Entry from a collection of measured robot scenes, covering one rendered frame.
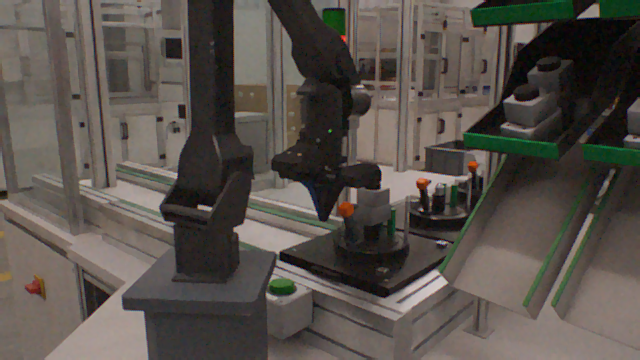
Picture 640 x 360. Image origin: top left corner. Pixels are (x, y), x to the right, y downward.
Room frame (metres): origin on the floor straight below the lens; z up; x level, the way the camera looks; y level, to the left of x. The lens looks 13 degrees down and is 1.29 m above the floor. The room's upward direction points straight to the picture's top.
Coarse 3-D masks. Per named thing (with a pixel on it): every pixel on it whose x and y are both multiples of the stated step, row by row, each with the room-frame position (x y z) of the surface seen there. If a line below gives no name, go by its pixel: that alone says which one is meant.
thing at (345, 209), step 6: (342, 204) 0.79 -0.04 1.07; (348, 204) 0.79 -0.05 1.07; (354, 204) 0.81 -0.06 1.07; (342, 210) 0.78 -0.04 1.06; (348, 210) 0.78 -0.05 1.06; (354, 210) 0.80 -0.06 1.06; (348, 216) 0.78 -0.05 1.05; (348, 222) 0.79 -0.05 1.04; (354, 222) 0.80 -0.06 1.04; (348, 228) 0.80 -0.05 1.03; (354, 228) 0.80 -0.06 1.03; (348, 234) 0.80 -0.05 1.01; (354, 234) 0.80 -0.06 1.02; (354, 240) 0.80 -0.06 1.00
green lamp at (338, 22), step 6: (324, 12) 1.05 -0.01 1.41; (330, 12) 1.04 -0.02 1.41; (336, 12) 1.04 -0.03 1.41; (342, 12) 1.04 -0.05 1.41; (324, 18) 1.05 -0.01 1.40; (330, 18) 1.04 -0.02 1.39; (336, 18) 1.04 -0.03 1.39; (342, 18) 1.04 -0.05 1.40; (330, 24) 1.04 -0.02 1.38; (336, 24) 1.04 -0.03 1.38; (342, 24) 1.04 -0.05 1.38; (336, 30) 1.04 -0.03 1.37; (342, 30) 1.04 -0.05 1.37; (342, 36) 1.06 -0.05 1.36
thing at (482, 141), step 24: (552, 24) 0.79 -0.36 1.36; (576, 24) 0.78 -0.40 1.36; (600, 24) 0.75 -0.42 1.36; (624, 24) 0.73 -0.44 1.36; (528, 48) 0.75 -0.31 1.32; (552, 48) 0.80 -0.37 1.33; (576, 48) 0.79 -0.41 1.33; (600, 48) 0.76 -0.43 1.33; (624, 48) 0.66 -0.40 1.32; (528, 72) 0.75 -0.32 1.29; (576, 72) 0.76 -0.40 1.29; (600, 72) 0.63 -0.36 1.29; (624, 72) 0.67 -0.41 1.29; (504, 96) 0.71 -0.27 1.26; (600, 96) 0.62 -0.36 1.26; (480, 120) 0.68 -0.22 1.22; (504, 120) 0.70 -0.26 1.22; (576, 120) 0.59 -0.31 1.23; (480, 144) 0.64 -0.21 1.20; (504, 144) 0.61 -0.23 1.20; (528, 144) 0.59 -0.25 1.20; (552, 144) 0.56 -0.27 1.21
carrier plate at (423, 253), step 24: (312, 240) 0.89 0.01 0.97; (432, 240) 0.89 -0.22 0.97; (312, 264) 0.78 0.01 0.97; (336, 264) 0.77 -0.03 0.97; (360, 264) 0.77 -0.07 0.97; (384, 264) 0.77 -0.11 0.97; (408, 264) 0.77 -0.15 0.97; (432, 264) 0.78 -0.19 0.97; (360, 288) 0.72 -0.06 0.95; (384, 288) 0.69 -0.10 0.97
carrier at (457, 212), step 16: (416, 192) 1.19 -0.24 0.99; (400, 208) 1.12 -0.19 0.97; (416, 208) 1.05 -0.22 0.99; (432, 208) 1.04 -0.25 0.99; (448, 208) 1.05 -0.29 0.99; (464, 208) 1.05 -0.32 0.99; (384, 224) 0.99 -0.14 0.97; (400, 224) 0.99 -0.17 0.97; (416, 224) 0.99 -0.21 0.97; (432, 224) 0.98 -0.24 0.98; (448, 224) 0.97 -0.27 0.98; (464, 224) 0.99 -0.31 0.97; (448, 240) 0.89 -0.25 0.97
